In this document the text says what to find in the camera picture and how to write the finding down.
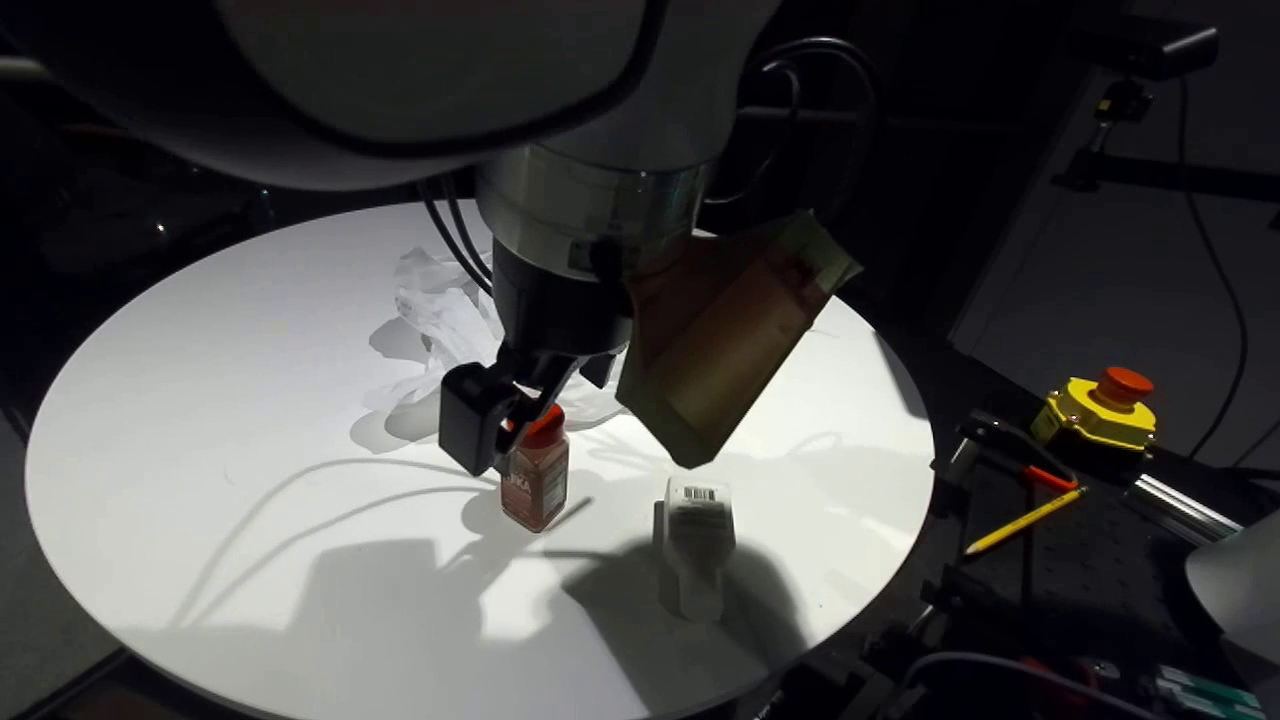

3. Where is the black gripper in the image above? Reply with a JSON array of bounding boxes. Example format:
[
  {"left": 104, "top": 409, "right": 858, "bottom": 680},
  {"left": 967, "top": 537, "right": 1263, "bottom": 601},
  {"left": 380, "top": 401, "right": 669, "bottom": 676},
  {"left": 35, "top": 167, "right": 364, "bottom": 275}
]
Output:
[{"left": 436, "top": 245, "right": 642, "bottom": 482}]

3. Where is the white plastic bag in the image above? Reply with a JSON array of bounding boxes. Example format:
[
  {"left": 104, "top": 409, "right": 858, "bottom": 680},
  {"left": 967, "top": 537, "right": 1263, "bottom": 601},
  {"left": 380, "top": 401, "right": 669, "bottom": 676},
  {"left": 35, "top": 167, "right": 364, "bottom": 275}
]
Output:
[{"left": 349, "top": 245, "right": 634, "bottom": 453}]

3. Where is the yellow pencil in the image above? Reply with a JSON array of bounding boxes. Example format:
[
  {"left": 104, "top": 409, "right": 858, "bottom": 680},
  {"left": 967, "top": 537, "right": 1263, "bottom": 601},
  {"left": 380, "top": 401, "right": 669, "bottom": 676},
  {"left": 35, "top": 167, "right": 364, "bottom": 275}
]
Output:
[{"left": 960, "top": 485, "right": 1093, "bottom": 559}]

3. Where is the yellow emergency stop button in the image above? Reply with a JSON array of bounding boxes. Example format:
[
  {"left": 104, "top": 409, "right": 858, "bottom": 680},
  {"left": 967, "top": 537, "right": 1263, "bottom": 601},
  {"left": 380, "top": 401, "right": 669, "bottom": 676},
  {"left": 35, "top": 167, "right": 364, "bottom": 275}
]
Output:
[{"left": 1028, "top": 364, "right": 1164, "bottom": 460}]

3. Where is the silver metal bar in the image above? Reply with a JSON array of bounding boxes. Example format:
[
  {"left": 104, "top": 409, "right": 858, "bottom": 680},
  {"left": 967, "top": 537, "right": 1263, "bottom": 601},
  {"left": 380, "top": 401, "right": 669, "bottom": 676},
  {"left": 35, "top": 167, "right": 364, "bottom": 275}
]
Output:
[{"left": 1128, "top": 470, "right": 1247, "bottom": 550}]

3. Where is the white lamp shade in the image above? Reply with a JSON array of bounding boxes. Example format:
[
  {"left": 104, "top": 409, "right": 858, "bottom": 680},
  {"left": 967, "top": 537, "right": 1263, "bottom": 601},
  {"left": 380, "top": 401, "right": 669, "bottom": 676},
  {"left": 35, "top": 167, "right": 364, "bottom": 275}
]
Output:
[{"left": 1179, "top": 506, "right": 1280, "bottom": 671}]

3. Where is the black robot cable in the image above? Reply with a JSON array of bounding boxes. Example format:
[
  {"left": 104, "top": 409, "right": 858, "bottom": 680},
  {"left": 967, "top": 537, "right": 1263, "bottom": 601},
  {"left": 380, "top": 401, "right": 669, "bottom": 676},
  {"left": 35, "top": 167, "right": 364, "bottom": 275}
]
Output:
[{"left": 420, "top": 197, "right": 499, "bottom": 298}]

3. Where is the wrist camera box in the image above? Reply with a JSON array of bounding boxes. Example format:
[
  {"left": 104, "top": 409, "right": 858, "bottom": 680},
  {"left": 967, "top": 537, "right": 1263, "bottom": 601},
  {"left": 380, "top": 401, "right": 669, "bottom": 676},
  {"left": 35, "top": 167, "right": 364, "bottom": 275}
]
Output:
[{"left": 611, "top": 210, "right": 864, "bottom": 473}]

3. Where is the red handled tool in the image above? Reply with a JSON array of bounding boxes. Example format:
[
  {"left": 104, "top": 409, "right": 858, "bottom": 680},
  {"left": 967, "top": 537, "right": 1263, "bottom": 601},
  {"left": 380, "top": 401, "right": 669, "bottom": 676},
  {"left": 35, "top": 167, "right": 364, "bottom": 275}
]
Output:
[{"left": 967, "top": 419, "right": 1085, "bottom": 501}]

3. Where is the thin black hanging cable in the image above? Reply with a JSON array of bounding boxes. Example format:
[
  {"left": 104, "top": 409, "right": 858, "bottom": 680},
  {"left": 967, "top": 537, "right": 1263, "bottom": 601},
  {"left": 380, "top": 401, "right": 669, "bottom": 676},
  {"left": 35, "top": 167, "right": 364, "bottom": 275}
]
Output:
[{"left": 1171, "top": 75, "right": 1253, "bottom": 465}]

